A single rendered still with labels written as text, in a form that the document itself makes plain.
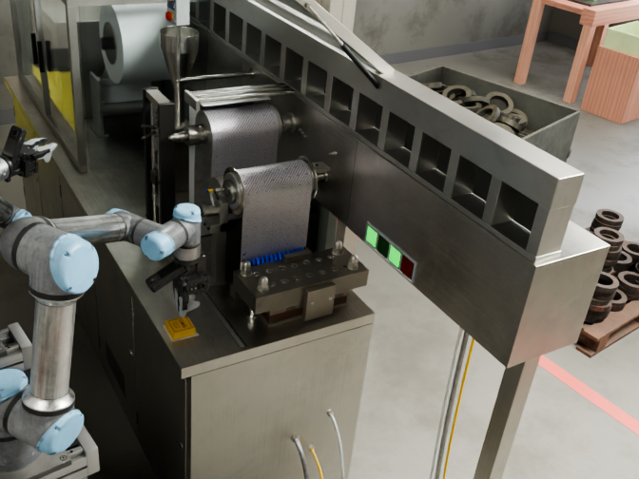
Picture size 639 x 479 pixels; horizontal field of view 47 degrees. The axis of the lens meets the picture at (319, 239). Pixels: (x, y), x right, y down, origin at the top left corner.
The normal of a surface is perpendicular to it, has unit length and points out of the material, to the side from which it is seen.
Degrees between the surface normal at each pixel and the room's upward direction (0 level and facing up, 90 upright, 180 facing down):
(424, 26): 90
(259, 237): 90
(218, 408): 90
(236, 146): 92
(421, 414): 0
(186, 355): 0
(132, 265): 0
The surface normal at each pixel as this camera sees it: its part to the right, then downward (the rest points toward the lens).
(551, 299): 0.50, 0.48
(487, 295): -0.86, 0.19
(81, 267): 0.90, 0.18
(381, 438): 0.09, -0.86
